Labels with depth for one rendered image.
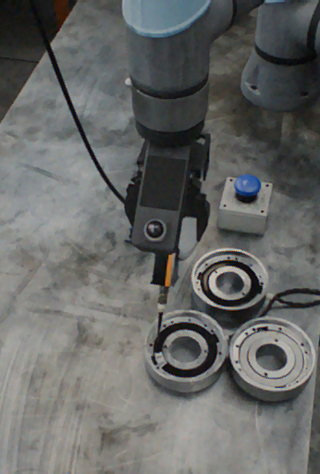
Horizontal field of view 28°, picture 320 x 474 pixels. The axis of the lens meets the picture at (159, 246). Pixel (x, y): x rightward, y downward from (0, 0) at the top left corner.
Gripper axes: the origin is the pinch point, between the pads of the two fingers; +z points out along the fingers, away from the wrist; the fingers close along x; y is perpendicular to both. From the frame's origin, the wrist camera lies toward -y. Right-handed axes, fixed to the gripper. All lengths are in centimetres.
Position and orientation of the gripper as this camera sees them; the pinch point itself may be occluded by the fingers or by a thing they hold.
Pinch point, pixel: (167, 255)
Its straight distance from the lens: 77.1
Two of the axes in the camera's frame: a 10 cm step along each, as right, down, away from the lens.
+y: 2.3, -7.5, 6.2
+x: -9.7, -1.6, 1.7
